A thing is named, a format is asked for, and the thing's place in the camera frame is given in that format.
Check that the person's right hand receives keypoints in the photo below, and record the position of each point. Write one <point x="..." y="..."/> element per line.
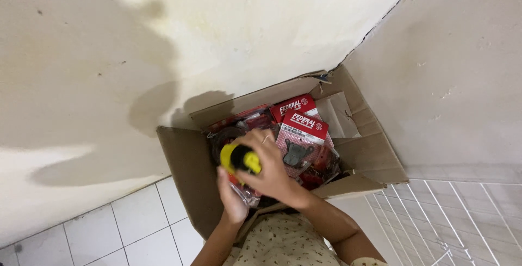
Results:
<point x="277" y="176"/>

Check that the person's left hand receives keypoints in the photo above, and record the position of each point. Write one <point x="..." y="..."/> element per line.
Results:
<point x="233" y="204"/>

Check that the person's left fingers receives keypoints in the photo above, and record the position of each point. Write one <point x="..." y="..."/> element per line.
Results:
<point x="223" y="182"/>

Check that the clear plastic packet red part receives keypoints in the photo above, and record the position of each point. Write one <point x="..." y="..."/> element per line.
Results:
<point x="248" y="194"/>

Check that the yellow and black round part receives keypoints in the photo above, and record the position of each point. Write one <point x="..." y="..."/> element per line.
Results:
<point x="240" y="159"/>

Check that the large brown cardboard box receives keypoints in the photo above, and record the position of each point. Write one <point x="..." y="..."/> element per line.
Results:
<point x="187" y="168"/>

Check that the clear packets with red parts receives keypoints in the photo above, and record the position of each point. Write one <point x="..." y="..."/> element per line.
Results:
<point x="244" y="121"/>

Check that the cream floral shirt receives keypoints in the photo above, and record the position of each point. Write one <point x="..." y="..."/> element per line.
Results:
<point x="281" y="241"/>

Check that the red brake pad packet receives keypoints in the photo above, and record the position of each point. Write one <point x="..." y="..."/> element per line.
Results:
<point x="304" y="135"/>

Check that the clear packet dark red parts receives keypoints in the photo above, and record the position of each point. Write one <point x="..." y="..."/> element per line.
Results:
<point x="322" y="168"/>

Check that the red header card packet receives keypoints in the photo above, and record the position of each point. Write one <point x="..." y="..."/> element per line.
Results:
<point x="291" y="105"/>

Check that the brown paper sheet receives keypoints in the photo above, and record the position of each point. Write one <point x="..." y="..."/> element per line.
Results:
<point x="336" y="115"/>

